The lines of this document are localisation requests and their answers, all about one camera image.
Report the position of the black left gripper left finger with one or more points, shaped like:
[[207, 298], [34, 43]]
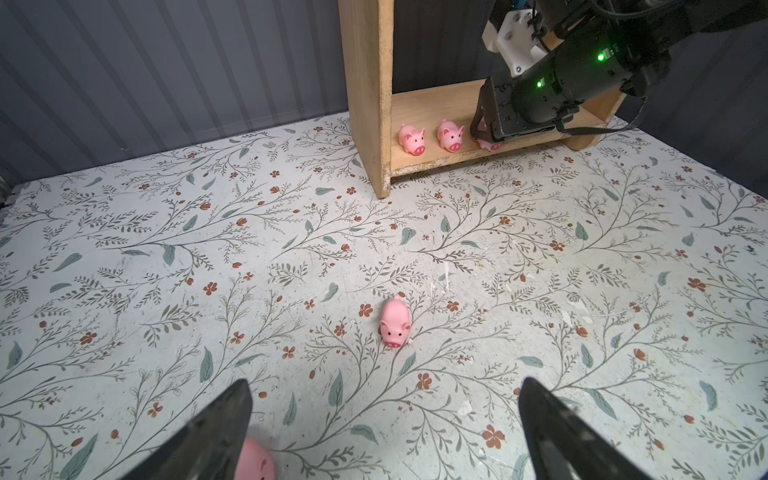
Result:
[[208, 446]]

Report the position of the wooden shelf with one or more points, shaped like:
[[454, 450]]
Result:
[[377, 113]]

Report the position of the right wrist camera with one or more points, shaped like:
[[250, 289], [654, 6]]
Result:
[[511, 34]]

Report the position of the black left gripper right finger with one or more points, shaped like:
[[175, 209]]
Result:
[[562, 446]]

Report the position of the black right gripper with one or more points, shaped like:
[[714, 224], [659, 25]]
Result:
[[594, 59]]

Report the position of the pink pig toy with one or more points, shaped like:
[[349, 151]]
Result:
[[254, 463], [450, 136], [395, 324], [482, 128], [412, 139]]

